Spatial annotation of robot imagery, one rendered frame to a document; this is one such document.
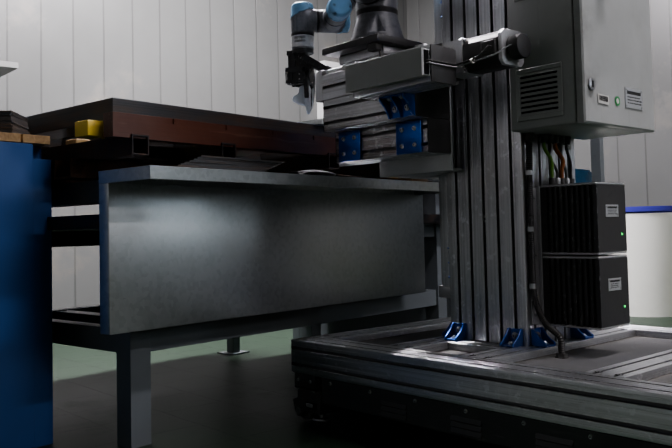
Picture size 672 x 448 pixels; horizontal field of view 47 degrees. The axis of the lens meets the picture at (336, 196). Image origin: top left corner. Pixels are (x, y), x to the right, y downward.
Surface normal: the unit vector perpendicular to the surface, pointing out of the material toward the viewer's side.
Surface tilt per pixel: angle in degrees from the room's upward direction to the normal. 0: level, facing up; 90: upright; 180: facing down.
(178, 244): 90
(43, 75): 90
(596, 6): 90
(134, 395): 90
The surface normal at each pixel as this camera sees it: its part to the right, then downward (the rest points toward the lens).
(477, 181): -0.75, -0.01
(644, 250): -0.38, 0.03
